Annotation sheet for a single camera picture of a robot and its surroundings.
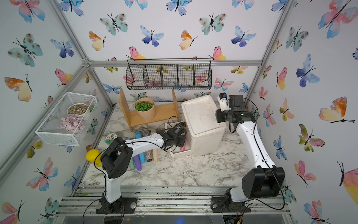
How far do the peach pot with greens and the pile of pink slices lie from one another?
1.09 ft

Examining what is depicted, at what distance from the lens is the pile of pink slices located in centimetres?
64

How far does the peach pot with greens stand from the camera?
0.93m
